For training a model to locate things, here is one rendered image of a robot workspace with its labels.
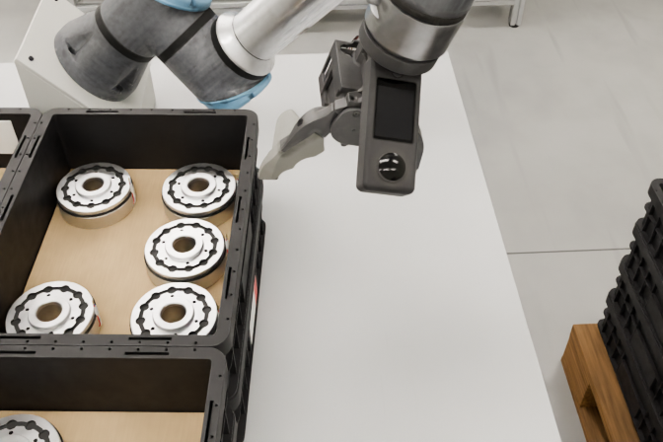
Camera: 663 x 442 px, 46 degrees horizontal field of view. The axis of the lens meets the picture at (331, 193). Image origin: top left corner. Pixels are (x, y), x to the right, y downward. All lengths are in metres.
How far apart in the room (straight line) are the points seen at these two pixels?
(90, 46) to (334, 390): 0.65
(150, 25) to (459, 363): 0.67
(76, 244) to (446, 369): 0.52
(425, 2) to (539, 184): 1.85
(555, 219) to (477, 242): 1.10
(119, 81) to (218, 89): 0.17
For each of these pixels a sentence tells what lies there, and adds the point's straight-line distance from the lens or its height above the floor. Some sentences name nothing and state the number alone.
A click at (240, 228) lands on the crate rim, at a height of 0.93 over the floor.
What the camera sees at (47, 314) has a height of 0.85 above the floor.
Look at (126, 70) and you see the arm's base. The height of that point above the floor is 0.88.
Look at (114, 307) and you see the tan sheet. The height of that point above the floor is 0.83.
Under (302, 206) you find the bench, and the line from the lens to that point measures 1.27.
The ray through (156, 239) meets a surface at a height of 0.86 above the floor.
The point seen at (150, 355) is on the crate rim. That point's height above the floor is 0.93.
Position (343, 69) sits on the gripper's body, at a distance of 0.70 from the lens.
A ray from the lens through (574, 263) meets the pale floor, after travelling 2.22.
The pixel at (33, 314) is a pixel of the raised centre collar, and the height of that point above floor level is 0.87.
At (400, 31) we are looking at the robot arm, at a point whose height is 1.27.
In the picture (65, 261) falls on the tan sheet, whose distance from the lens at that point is 1.07.
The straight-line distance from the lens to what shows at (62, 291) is 1.00.
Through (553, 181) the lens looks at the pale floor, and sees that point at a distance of 2.44.
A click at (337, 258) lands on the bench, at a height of 0.70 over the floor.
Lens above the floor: 1.59
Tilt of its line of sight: 44 degrees down
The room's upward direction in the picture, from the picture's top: straight up
